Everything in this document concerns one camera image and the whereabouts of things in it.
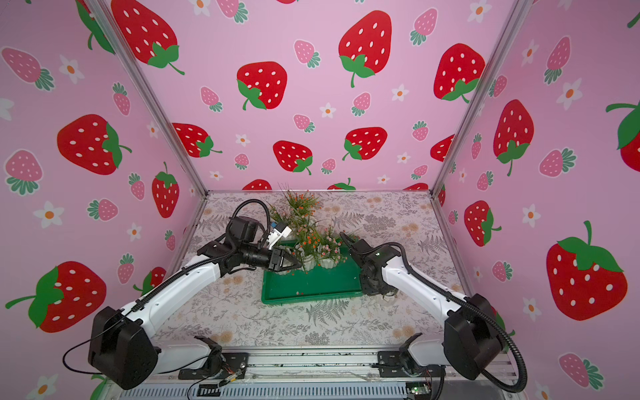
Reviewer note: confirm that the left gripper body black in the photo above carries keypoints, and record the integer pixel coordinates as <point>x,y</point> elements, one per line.
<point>258,257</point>

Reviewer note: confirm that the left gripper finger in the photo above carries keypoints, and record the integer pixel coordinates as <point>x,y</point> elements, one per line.
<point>286,269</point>
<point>289,258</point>

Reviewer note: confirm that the tall orange flower pot back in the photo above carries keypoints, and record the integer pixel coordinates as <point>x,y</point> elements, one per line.
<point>302,207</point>

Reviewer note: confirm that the orange flower potted plant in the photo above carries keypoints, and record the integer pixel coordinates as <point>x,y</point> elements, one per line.
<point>307,249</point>

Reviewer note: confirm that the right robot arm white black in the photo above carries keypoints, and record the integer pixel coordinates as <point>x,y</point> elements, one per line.
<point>470,343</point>

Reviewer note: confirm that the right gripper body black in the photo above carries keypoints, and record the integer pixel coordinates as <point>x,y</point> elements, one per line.
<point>353,245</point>

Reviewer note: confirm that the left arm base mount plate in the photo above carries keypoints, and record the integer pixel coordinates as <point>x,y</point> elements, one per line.
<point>220,367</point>

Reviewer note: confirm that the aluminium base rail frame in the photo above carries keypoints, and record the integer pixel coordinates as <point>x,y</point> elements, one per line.
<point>361,372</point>

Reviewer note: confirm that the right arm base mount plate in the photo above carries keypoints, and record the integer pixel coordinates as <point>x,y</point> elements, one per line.
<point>397,364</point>

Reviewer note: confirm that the green plastic storage tray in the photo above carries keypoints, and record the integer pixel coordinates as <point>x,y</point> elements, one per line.
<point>319,284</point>

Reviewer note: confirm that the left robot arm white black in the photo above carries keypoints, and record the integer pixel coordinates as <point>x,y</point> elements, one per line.
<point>123,345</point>

